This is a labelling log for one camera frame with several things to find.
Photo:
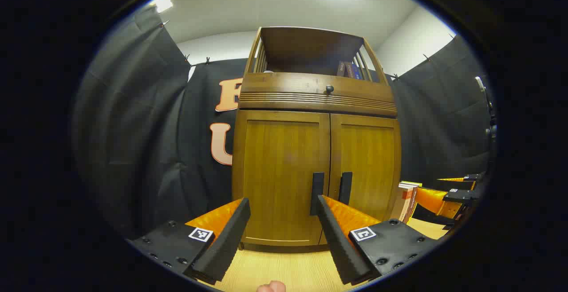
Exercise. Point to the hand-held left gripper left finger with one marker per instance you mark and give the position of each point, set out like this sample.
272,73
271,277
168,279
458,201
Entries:
224,243

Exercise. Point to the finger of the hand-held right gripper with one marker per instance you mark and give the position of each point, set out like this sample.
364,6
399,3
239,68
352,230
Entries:
432,201
470,177

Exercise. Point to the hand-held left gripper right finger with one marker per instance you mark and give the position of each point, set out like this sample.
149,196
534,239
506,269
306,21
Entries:
337,247

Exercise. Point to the wooden shoe cabinet door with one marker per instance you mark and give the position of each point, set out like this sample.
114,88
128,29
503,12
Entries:
368,163
275,167

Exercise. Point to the wooden double-door shoe cabinet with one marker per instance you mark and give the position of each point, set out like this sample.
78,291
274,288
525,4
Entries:
306,50

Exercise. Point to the wooden cabinet drawer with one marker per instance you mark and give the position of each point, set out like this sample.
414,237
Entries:
284,88

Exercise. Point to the black equipment stand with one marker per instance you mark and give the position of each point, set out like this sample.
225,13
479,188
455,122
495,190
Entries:
490,128

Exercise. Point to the black backdrop cloth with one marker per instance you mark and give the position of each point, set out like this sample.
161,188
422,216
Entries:
133,128

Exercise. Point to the blue book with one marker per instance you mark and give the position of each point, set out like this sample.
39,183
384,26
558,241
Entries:
356,72

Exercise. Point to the small ceiling light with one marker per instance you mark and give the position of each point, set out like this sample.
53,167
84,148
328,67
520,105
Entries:
163,3

